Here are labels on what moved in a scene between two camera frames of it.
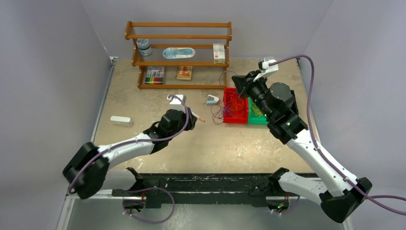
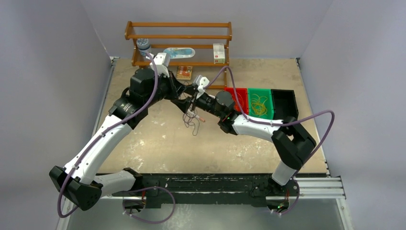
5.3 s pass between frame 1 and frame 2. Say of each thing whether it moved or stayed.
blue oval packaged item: stayed
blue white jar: stayed
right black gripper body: moved
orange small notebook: stayed
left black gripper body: moved
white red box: stayed
